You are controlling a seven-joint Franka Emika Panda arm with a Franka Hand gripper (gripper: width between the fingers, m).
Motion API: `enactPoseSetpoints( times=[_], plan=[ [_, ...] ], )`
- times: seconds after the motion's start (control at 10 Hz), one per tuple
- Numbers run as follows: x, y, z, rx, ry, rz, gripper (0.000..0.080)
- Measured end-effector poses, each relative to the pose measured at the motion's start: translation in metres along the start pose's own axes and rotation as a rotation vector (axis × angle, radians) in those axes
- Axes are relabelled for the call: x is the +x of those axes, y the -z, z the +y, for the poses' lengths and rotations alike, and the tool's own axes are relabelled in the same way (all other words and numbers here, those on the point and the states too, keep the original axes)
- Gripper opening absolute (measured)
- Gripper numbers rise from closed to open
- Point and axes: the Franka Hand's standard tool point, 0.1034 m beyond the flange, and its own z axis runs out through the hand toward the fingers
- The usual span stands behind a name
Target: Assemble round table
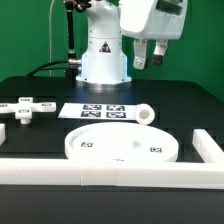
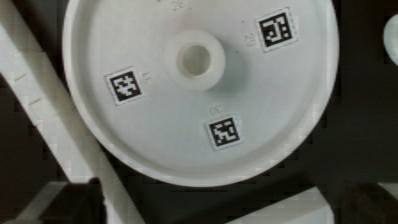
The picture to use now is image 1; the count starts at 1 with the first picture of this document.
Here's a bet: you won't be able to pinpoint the white marker sheet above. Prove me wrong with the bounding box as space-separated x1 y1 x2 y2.
58 103 136 120

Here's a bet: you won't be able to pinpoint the black camera stand pole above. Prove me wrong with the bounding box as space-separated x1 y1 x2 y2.
63 0 91 61

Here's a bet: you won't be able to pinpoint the white round table top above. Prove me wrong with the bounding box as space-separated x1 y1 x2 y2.
65 122 179 163

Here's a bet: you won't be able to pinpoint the white left fence block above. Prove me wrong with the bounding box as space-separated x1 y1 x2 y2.
0 123 6 146

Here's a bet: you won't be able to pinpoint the white fence bar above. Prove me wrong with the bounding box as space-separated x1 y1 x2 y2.
0 158 224 190
192 129 224 164

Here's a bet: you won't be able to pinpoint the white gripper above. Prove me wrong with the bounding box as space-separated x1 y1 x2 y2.
119 0 188 70

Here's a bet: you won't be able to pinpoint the black cables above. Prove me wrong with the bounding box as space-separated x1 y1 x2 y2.
26 59 82 78

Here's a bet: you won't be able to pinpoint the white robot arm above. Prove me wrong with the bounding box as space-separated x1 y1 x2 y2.
76 0 188 90

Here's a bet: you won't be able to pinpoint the white front fence bar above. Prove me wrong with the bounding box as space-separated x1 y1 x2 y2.
0 158 224 190

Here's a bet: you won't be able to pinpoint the white cross-shaped table base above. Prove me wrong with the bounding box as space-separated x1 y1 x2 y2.
0 97 56 125

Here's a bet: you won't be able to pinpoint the grey hanging cable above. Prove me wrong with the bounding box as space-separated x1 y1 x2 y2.
48 0 58 78

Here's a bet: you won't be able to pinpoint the white right fence bar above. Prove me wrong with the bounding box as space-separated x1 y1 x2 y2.
192 129 224 164

